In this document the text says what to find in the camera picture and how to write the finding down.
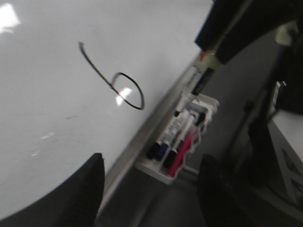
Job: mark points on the blue capped marker in tray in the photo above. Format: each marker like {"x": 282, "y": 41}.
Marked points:
{"x": 170, "y": 132}

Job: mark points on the black capped marker in tray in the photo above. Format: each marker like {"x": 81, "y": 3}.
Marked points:
{"x": 151, "y": 153}

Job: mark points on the white marker holder tray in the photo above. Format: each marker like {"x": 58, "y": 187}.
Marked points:
{"x": 203, "y": 108}

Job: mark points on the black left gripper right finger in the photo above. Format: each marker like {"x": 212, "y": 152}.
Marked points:
{"x": 234, "y": 24}

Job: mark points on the white whiteboard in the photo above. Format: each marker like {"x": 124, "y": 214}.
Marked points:
{"x": 79, "y": 77}

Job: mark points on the black white whiteboard marker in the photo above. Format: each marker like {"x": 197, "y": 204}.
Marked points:
{"x": 204, "y": 66}

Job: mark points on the pink marker in tray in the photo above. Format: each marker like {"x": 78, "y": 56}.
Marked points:
{"x": 181, "y": 152}

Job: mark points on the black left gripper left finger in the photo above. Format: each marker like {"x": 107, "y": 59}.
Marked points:
{"x": 74, "y": 203}

